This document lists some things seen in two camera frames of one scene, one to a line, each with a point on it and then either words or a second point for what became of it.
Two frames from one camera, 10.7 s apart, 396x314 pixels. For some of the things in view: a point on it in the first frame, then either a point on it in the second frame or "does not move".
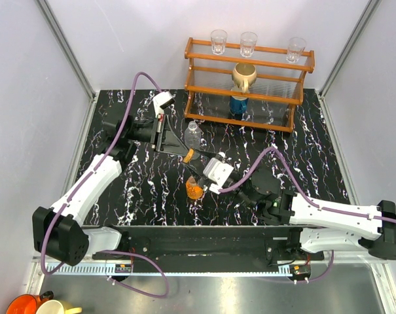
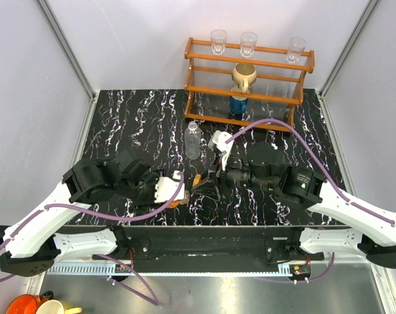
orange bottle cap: (189, 156) -> (197, 180)
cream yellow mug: (57, 307) does not move
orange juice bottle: (193, 190) -> (176, 203)
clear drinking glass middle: (248, 42) does not move
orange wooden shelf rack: (247, 85) does not move
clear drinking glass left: (218, 40) does not move
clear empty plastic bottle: (192, 136) does not move
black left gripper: (165, 138) -> (154, 177)
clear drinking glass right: (296, 48) does not move
